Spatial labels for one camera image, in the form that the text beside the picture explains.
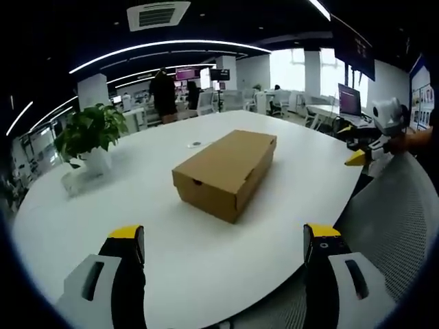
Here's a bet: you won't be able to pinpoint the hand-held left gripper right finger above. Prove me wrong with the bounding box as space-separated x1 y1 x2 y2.
302 223 398 329

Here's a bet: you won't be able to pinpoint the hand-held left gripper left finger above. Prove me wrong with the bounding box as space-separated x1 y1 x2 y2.
54 225 147 329

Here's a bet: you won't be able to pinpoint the brown cardboard shoe box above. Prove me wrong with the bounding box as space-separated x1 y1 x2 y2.
171 129 278 225

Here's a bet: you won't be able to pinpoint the laptop with purple screen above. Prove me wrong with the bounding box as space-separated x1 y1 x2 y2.
337 82 373 128

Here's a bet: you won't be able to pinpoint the grey mesh office chair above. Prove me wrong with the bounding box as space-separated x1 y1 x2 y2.
236 150 435 329

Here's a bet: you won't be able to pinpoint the hanging dark display screen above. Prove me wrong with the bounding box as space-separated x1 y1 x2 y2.
331 13 377 82

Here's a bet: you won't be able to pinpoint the white plant pot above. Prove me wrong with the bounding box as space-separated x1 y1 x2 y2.
79 147 113 176

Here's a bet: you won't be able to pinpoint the green potted plant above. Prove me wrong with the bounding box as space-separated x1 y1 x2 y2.
54 103 130 169

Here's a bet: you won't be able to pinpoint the white office chair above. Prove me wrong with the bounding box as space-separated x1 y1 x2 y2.
197 90 216 116

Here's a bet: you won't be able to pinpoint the ceiling air conditioner vent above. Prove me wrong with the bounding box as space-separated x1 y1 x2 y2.
126 1 191 32

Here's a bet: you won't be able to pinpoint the purple wall screen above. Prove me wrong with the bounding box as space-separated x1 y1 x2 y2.
175 66 201 82

